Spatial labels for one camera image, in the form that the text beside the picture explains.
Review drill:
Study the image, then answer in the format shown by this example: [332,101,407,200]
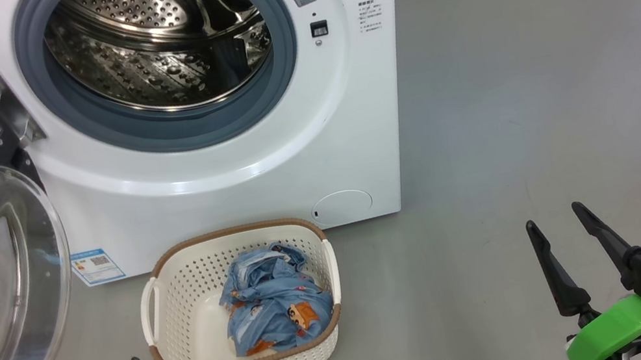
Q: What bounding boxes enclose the blue cartoon print garment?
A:
[210,235,341,360]

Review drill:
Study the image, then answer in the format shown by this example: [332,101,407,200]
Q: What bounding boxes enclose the perforated steel washer drum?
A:
[38,0,282,131]

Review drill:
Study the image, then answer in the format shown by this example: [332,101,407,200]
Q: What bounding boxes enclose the cream perforated laundry basket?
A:
[128,210,354,360]

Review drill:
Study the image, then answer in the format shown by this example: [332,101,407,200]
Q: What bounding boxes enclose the grey rubber door gasket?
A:
[6,0,314,178]

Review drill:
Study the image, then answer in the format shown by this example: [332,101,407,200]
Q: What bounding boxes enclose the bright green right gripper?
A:
[523,190,641,360]

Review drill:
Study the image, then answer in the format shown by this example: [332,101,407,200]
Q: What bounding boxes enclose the white front-load washing machine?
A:
[0,0,445,303]

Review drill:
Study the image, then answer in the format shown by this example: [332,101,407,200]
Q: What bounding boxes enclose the round white filter cover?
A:
[308,185,377,231]

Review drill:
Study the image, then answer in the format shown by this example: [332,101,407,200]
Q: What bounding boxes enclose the metal door hinge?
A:
[0,51,48,153]

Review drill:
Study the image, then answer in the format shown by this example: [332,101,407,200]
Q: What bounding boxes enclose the blue energy label sticker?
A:
[68,244,127,290]

